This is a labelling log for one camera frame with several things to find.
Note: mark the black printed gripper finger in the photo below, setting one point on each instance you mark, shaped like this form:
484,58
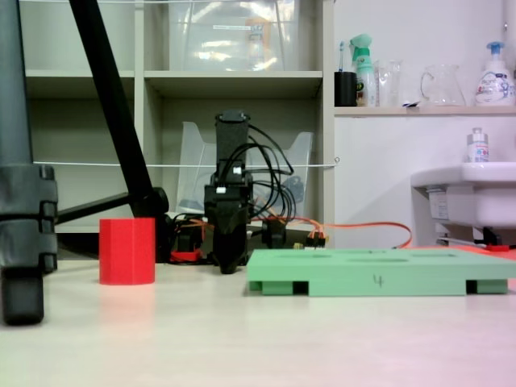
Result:
230,254

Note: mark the red octagonal pillar block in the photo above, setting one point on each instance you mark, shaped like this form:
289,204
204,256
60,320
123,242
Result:
127,252

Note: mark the clear plastic file tray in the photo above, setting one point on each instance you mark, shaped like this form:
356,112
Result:
193,177

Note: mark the red table clamp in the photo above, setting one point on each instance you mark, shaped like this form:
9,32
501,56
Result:
186,255

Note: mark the beige shelf unit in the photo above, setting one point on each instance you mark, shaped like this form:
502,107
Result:
234,80

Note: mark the black tripod brace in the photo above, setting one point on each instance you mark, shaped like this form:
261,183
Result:
92,207

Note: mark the green shape sorter board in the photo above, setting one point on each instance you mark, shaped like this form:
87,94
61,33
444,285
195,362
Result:
375,266

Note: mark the black tripod leg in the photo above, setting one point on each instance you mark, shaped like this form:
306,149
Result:
109,101

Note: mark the clear plastic storage box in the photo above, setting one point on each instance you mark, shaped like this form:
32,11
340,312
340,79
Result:
225,40

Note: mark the black cup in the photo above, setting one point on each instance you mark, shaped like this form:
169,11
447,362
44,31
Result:
345,88

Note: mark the green spray bottle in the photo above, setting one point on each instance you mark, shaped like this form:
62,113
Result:
364,80

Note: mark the blue toothbrush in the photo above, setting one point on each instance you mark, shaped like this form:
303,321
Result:
342,52

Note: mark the glass beaker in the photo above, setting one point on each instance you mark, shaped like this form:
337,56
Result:
390,86

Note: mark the grey tripod leg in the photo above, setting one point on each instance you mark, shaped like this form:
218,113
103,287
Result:
16,121

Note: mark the glass pitcher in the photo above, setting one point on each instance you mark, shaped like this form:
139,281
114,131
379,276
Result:
443,88

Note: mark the white sink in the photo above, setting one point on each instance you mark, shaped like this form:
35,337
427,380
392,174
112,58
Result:
475,193

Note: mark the clear sanitizer bottle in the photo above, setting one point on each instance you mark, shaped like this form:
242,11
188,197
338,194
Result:
478,149

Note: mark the white foam soap bottle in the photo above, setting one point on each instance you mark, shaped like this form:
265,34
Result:
493,86

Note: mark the wooden wall ledge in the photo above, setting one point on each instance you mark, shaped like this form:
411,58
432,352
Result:
423,111

